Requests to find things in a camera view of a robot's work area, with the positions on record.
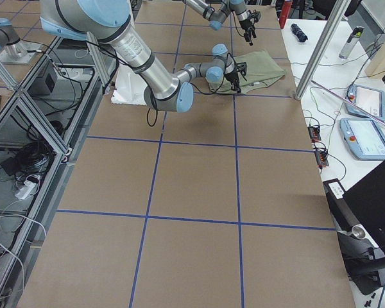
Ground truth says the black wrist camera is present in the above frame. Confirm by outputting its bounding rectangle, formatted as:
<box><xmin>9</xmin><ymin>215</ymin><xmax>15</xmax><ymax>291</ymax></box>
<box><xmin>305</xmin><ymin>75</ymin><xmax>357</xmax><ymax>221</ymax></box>
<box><xmin>249</xmin><ymin>10</ymin><xmax>261</xmax><ymax>24</ymax></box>
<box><xmin>235</xmin><ymin>62</ymin><xmax>247</xmax><ymax>78</ymax></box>

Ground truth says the blue teach pendant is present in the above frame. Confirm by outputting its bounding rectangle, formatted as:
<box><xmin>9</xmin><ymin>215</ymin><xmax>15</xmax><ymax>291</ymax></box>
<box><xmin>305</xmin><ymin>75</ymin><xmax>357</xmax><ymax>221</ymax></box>
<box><xmin>346</xmin><ymin>85</ymin><xmax>385</xmax><ymax>121</ymax></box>
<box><xmin>339</xmin><ymin>118</ymin><xmax>385</xmax><ymax>161</ymax></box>

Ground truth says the far blue teach pendant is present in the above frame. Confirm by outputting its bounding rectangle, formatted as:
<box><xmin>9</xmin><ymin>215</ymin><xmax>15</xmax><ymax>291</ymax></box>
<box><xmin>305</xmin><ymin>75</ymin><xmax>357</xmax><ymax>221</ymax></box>
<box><xmin>346</xmin><ymin>85</ymin><xmax>385</xmax><ymax>121</ymax></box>

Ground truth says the red cylinder bottle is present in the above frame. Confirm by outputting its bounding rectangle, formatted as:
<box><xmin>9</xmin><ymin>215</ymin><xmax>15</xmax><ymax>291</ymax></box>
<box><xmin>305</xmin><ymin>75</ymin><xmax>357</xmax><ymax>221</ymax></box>
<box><xmin>278</xmin><ymin>0</ymin><xmax>293</xmax><ymax>29</ymax></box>

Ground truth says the near blue teach pendant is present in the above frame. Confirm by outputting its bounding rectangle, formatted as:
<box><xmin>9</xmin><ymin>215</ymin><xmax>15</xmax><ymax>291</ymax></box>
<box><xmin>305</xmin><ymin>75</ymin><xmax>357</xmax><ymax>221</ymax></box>
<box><xmin>339</xmin><ymin>118</ymin><xmax>385</xmax><ymax>161</ymax></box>

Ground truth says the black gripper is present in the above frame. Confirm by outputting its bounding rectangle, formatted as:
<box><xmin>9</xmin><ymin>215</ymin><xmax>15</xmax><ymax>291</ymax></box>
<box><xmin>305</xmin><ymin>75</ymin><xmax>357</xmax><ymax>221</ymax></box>
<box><xmin>226</xmin><ymin>72</ymin><xmax>241</xmax><ymax>94</ymax></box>
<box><xmin>239</xmin><ymin>12</ymin><xmax>256</xmax><ymax>46</ymax></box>

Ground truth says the third robot base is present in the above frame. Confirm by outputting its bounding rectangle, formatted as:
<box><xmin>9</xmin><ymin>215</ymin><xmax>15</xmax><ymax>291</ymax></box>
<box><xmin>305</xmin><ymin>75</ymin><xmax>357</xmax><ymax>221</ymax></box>
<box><xmin>0</xmin><ymin>17</ymin><xmax>33</xmax><ymax>65</ymax></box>

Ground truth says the olive green long-sleeve shirt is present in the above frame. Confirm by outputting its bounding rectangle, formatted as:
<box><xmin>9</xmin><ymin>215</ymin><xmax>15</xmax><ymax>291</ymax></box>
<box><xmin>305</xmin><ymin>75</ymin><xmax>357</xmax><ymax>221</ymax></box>
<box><xmin>208</xmin><ymin>49</ymin><xmax>287</xmax><ymax>96</ymax></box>

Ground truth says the grey spray bottle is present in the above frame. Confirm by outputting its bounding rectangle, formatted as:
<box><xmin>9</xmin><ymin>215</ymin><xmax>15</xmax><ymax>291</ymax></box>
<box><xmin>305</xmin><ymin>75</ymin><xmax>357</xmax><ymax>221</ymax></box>
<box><xmin>338</xmin><ymin>26</ymin><xmax>364</xmax><ymax>59</ymax></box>

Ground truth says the aluminium frame post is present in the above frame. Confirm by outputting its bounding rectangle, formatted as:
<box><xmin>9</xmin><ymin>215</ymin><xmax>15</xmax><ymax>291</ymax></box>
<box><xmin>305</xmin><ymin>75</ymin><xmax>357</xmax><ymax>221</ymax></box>
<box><xmin>294</xmin><ymin>0</ymin><xmax>350</xmax><ymax>100</ymax></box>

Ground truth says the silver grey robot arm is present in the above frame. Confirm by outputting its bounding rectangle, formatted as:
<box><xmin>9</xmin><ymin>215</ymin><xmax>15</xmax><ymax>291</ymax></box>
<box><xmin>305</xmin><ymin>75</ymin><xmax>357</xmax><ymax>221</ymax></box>
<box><xmin>40</xmin><ymin>1</ymin><xmax>241</xmax><ymax>112</ymax></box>
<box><xmin>183</xmin><ymin>0</ymin><xmax>261</xmax><ymax>46</ymax></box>

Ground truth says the black box with label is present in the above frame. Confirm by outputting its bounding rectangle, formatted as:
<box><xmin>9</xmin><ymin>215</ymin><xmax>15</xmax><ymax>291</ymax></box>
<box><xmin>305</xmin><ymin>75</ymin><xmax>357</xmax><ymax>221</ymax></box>
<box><xmin>323</xmin><ymin>178</ymin><xmax>359</xmax><ymax>232</ymax></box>

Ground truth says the folded dark blue umbrella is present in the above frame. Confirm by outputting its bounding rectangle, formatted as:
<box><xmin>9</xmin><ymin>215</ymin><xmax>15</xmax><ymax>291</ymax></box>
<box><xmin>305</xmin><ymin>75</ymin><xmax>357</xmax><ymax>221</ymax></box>
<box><xmin>290</xmin><ymin>23</ymin><xmax>308</xmax><ymax>43</ymax></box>

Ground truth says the reacher grabber stick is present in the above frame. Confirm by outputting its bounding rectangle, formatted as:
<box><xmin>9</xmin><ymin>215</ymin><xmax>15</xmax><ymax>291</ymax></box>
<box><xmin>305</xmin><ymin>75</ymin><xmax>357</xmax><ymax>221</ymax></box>
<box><xmin>311</xmin><ymin>80</ymin><xmax>385</xmax><ymax>145</ymax></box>

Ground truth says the black monitor with stand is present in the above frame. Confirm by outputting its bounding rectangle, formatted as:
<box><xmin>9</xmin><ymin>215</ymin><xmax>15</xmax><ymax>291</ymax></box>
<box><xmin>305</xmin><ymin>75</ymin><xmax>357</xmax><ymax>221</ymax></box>
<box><xmin>338</xmin><ymin>160</ymin><xmax>385</xmax><ymax>295</ymax></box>

